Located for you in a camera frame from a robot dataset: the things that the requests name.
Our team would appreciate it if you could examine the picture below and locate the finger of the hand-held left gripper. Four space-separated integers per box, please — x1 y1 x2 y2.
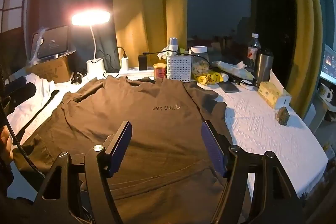
14 82 37 102
5 76 27 94

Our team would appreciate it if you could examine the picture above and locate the black charger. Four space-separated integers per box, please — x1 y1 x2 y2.
138 55 148 71

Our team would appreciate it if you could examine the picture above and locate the grey stone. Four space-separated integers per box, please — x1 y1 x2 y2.
275 106 290 126

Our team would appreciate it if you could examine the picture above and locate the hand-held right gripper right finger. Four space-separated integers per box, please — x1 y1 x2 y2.
201 120 306 224

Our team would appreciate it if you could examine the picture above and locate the cardboard box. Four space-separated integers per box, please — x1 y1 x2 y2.
26 57 72 84

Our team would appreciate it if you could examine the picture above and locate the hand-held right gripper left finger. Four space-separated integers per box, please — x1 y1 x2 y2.
26 121 132 224

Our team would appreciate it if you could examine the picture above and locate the yellow curtain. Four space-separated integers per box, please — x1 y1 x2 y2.
112 0 188 67
283 0 323 119

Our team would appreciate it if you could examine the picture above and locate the brown t-shirt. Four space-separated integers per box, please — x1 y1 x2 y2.
12 76 252 224

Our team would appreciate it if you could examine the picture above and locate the yellow tissue box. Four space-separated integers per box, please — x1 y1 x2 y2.
257 72 292 109

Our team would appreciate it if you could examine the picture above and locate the steel tumbler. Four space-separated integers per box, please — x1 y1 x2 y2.
255 49 274 88

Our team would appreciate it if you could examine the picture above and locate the yellow snack bag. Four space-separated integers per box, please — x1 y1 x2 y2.
196 73 223 86

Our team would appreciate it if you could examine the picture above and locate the glass jar with white lid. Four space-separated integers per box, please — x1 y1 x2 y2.
190 46 210 77

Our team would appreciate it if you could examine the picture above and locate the soft tissue pack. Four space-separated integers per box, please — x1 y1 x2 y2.
211 61 256 80

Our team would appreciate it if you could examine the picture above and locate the white desk lamp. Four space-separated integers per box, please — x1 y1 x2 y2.
71 11 110 75

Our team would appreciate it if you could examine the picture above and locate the white side desk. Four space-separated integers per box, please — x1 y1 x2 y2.
304 98 336 151

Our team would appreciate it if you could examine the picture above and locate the thin black cable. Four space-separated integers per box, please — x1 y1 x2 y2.
98 47 127 73

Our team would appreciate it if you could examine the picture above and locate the white mug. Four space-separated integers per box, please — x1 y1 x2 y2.
319 83 334 102

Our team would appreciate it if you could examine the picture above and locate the white plastic basket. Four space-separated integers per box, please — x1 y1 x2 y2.
167 52 195 82

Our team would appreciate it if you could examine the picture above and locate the white power strip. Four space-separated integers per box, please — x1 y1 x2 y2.
105 67 155 80

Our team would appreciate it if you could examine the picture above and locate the computer monitor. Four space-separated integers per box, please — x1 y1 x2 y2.
321 44 336 83

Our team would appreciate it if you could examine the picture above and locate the black charger cable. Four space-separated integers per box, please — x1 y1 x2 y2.
142 51 212 67

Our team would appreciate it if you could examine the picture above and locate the clear water bottle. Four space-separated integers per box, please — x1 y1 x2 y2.
248 33 261 72

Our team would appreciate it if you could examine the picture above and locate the white garment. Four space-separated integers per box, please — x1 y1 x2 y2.
7 74 63 146

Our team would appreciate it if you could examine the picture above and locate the white round case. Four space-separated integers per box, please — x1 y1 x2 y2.
238 79 254 89

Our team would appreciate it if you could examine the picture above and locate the red can with gold lid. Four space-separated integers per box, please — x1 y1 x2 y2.
153 63 167 80

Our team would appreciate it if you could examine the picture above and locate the black cable bundle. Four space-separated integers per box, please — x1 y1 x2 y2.
71 71 87 84

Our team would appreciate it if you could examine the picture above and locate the person's left hand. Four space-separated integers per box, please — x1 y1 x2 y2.
0 126 13 161

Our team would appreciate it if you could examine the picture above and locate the crumpled white tissue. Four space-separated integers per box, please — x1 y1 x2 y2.
157 47 174 59

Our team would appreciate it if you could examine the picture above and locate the dark phone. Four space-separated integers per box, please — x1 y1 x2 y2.
218 82 240 93

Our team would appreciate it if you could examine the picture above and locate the braided black cable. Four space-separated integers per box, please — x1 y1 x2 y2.
0 64 46 178

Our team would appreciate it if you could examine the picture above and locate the white textured bedspread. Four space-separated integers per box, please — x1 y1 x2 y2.
7 74 328 198

